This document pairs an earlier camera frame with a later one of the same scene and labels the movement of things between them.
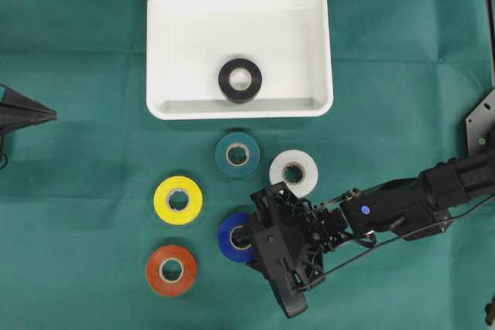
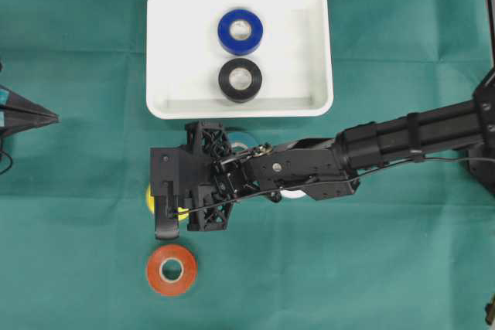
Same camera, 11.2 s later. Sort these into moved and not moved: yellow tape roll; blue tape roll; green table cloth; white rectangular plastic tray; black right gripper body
Moved: black right gripper body; yellow tape roll; blue tape roll
Not moved: green table cloth; white rectangular plastic tray
